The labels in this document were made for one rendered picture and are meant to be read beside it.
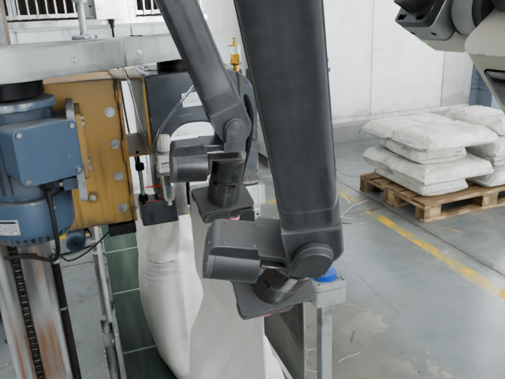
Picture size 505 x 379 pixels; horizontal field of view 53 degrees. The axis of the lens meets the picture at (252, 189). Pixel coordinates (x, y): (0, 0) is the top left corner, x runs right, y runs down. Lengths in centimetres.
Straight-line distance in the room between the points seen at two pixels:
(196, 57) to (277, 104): 43
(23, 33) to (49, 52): 290
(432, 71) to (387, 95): 66
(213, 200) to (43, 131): 30
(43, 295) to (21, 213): 40
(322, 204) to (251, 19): 19
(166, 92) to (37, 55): 31
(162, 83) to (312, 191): 70
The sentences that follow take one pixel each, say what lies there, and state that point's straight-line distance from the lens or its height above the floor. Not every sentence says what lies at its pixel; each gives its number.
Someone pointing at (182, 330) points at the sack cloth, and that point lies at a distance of 162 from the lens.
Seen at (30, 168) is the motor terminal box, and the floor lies 124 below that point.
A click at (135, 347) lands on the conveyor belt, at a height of 38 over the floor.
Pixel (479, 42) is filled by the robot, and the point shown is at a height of 140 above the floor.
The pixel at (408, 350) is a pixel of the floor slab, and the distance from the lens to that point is 247.
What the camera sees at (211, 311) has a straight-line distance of 110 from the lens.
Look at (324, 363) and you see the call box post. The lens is 138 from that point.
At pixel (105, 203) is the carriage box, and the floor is 108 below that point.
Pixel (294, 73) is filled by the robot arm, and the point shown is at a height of 141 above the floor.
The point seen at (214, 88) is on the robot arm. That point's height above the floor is 134.
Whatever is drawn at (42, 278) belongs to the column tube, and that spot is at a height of 90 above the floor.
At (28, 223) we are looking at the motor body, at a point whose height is 113.
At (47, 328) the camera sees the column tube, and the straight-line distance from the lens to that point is 133.
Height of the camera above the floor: 145
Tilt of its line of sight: 19 degrees down
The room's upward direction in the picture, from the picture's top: 3 degrees counter-clockwise
